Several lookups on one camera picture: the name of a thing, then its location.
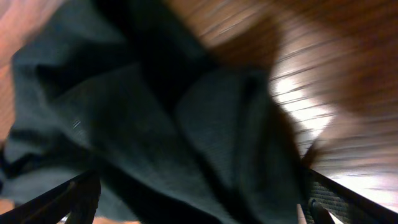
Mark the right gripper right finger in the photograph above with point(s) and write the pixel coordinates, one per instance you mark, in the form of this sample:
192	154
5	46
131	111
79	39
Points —
327	199

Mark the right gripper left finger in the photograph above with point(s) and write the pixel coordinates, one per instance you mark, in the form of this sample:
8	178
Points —
76	200

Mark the black polo shirt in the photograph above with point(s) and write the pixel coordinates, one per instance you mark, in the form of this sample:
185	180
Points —
111	86

